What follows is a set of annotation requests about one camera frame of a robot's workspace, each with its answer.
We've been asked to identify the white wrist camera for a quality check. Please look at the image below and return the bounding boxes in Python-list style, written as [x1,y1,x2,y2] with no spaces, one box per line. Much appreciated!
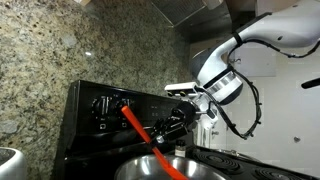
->
[165,82,197,97]

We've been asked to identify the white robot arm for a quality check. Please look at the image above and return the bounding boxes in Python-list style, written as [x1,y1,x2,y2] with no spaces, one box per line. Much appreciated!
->
[150,0,320,146]

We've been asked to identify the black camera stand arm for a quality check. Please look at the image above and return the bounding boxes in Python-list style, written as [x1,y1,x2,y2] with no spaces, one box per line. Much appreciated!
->
[301,78,320,89]

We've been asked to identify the white door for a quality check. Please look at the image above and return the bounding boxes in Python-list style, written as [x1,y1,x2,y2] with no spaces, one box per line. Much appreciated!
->
[195,121,227,149]

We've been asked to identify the steel range hood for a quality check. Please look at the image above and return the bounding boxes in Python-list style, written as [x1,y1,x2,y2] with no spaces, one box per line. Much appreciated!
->
[151,0,257,43]

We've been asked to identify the white toaster appliance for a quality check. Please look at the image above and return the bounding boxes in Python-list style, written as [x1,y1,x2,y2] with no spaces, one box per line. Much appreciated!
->
[0,147,27,180]

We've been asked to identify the stainless steel pan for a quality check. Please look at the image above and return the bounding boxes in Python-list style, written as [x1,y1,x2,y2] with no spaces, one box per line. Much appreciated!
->
[114,155,232,180]

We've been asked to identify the white upper cabinet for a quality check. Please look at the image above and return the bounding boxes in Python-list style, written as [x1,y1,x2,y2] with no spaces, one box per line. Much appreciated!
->
[231,43,276,77]

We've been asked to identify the small spice jar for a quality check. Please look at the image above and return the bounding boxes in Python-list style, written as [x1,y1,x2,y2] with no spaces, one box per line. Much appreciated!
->
[175,139,186,157]

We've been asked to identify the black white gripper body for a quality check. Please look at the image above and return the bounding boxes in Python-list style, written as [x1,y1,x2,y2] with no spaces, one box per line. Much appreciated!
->
[163,100,218,139]

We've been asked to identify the red silicone spatula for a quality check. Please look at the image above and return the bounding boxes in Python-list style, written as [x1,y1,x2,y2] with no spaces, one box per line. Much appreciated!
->
[121,106,188,180]

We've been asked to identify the black electric stove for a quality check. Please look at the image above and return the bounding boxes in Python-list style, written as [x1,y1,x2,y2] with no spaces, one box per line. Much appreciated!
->
[50,80,319,180]

